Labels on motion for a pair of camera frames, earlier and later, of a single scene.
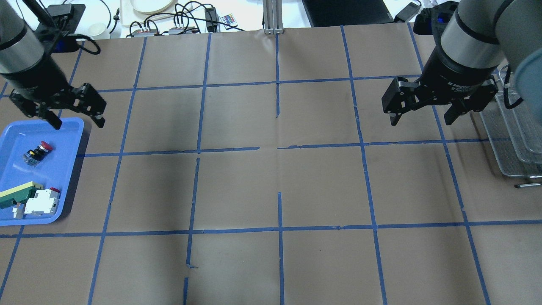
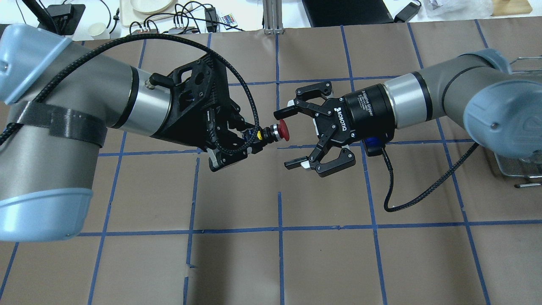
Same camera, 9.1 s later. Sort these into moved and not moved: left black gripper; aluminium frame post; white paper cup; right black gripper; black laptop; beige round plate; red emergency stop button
Moved: right black gripper; red emergency stop button; left black gripper
Not moved: beige round plate; black laptop; white paper cup; aluminium frame post
